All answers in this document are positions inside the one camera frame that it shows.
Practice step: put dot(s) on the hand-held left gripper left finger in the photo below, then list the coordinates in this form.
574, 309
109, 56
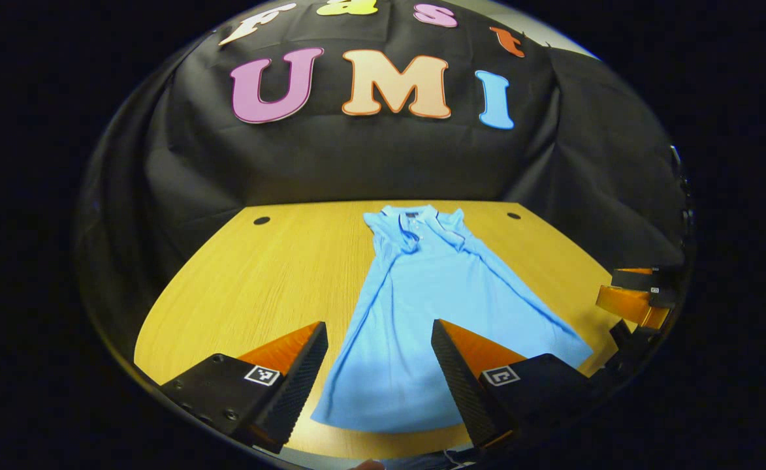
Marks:
298, 391

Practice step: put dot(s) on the black backdrop cloth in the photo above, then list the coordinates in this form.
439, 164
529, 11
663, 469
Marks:
356, 156

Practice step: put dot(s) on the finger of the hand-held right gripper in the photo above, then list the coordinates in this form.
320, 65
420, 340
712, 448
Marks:
624, 300
637, 279

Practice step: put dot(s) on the light blue T-shirt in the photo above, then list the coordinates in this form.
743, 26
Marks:
422, 307

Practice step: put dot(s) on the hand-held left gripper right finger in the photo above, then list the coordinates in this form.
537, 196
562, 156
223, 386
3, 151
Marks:
464, 391

